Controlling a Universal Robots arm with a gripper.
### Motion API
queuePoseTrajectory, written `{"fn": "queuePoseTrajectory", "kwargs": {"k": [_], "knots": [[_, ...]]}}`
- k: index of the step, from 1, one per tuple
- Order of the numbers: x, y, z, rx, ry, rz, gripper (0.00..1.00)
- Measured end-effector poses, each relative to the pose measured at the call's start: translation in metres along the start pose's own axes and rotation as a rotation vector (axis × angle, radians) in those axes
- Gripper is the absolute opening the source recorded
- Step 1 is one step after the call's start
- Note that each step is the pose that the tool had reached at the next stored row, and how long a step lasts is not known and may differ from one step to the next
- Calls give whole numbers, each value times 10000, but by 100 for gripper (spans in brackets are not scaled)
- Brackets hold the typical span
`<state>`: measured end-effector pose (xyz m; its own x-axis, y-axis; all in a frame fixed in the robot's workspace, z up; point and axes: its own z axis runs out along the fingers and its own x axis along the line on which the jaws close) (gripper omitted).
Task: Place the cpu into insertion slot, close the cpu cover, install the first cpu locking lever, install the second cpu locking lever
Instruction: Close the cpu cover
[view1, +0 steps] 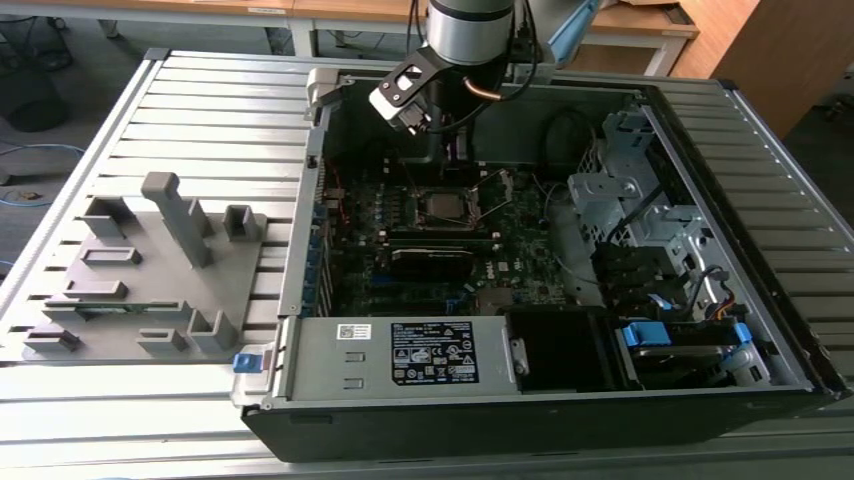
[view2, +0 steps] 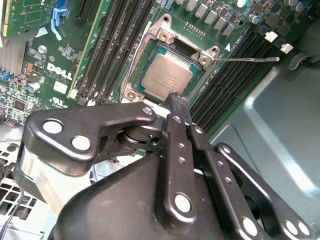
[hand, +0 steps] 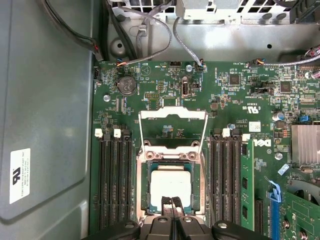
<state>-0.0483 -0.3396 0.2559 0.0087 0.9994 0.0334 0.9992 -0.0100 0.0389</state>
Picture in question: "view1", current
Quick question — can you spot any metal socket cover frame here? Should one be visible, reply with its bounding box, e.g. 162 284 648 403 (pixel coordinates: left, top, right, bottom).
468 168 516 201

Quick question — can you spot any silver square CPU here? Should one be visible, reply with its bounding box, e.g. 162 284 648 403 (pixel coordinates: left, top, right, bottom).
428 193 467 220

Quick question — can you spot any CPU socket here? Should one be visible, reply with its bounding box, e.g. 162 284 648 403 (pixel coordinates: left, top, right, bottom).
411 185 483 232

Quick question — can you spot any black RAM slot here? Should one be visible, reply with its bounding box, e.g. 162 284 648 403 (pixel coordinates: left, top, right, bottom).
388 226 492 234
388 231 493 240
391 242 499 251
389 237 496 245

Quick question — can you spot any silver metal drive cage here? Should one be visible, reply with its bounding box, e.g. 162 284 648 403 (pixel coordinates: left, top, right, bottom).
564 107 739 306

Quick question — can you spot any green motherboard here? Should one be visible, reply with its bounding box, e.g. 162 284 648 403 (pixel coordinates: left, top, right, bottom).
319 159 601 319

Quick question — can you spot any black graphics card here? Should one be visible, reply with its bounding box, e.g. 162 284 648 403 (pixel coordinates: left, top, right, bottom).
389 247 473 282

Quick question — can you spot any tan chipset heatsink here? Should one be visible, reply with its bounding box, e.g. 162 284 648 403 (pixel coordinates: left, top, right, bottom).
476 287 516 309

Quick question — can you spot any black plastic holder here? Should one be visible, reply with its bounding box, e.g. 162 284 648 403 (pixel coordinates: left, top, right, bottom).
589 243 692 307

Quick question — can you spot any brown wooden cabinet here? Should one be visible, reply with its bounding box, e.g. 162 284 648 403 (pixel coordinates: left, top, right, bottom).
670 0 854 139

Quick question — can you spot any hard disk in blue carrier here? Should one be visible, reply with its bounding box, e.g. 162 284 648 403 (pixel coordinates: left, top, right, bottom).
613 319 762 390

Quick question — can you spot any silver power supply unit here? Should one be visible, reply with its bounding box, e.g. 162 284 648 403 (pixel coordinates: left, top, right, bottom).
283 315 521 401

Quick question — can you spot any grey plastic parts rack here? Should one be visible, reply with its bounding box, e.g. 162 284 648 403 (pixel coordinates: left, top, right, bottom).
18 171 272 362

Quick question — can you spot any black floor bin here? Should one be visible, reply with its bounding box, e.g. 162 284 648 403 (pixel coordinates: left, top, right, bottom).
2 62 72 134

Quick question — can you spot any black open PC case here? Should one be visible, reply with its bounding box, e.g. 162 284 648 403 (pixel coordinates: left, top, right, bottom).
229 64 852 464

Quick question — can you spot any green RAM stick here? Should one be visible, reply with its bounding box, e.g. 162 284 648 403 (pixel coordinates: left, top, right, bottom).
70 301 182 317

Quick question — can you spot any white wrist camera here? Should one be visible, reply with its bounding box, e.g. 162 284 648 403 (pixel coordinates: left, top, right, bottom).
368 47 449 137

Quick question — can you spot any black camera cable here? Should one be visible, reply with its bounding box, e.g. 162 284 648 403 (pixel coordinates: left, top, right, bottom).
463 0 539 107

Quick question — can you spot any wooden desk white frame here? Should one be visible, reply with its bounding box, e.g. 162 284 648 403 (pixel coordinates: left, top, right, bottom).
0 0 299 39
292 0 700 76

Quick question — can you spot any black straight cable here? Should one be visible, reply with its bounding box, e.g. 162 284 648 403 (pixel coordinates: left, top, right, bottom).
603 182 668 249

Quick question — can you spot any thin grey wire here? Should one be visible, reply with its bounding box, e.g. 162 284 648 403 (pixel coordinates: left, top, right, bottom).
540 180 601 289

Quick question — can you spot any coloured wire bundle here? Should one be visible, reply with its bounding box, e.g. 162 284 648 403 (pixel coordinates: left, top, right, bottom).
690 264 746 321

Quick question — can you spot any blue floor cable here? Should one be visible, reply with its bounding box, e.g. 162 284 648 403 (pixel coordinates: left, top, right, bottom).
0 142 88 209

